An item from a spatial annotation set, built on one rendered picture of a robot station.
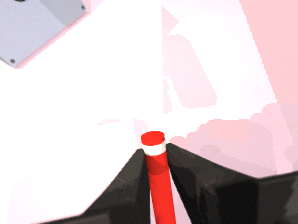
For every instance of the grey square panel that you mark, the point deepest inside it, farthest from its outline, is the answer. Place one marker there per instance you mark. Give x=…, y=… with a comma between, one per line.
x=25, y=25

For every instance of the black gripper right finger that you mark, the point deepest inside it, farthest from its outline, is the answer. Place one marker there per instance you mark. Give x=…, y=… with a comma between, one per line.
x=214, y=194

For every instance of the red peg with white band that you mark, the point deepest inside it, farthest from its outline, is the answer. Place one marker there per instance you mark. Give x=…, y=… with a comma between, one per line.
x=154, y=145

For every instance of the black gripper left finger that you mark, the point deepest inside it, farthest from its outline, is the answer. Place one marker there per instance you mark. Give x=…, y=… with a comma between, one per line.
x=126, y=200

